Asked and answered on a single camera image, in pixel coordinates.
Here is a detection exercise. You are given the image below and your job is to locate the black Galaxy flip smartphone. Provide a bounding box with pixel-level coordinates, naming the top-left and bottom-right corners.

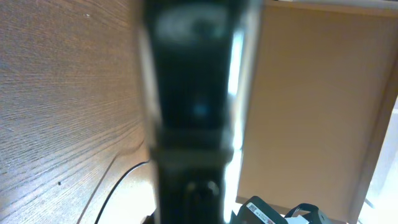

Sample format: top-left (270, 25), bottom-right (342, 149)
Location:
top-left (137, 0), bottom-right (263, 223)

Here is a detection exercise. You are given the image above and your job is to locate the thin black charging cable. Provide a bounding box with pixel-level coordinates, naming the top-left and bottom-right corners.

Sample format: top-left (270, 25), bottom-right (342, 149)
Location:
top-left (94, 160), bottom-right (150, 224)

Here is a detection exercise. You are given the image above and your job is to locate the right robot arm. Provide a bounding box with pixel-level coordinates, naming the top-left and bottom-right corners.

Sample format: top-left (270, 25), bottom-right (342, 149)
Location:
top-left (231, 196), bottom-right (333, 224)

